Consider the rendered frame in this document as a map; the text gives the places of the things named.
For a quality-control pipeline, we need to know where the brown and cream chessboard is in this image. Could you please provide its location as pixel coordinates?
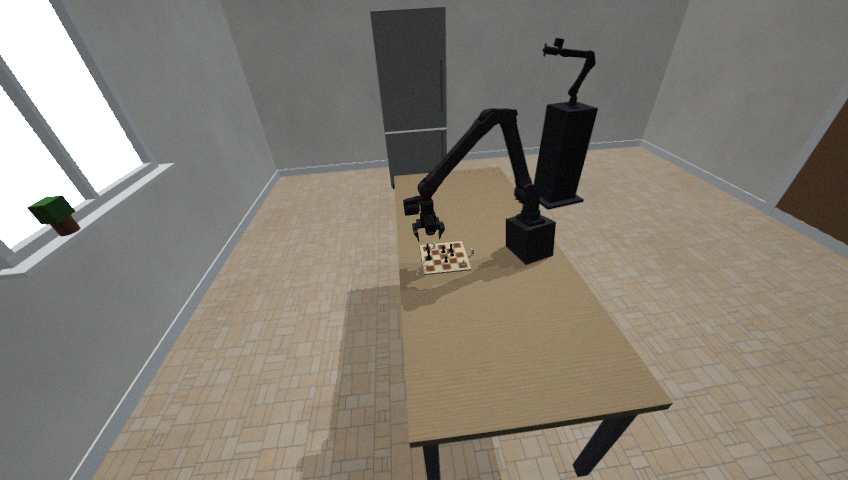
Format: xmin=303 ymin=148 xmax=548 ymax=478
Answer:
xmin=420 ymin=241 xmax=471 ymax=275

